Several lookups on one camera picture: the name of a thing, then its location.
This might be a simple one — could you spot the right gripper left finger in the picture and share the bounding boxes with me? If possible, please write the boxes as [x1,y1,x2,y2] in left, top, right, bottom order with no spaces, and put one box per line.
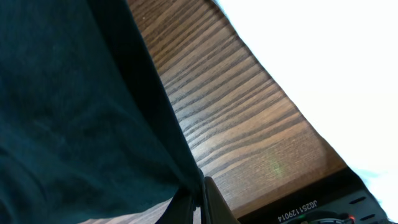
[155,189,197,224]

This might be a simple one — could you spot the white Puma t-shirt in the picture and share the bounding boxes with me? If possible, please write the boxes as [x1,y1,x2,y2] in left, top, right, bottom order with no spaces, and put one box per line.
[217,0,397,221]

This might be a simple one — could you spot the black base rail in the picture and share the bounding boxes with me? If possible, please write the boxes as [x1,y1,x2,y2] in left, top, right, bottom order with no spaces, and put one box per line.
[238,168,391,224]

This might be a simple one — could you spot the black shorts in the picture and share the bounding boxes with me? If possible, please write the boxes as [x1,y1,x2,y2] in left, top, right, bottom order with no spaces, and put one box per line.
[1,0,203,223]

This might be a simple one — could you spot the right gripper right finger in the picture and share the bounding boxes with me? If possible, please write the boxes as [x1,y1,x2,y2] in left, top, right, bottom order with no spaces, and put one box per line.
[203,177,239,224]

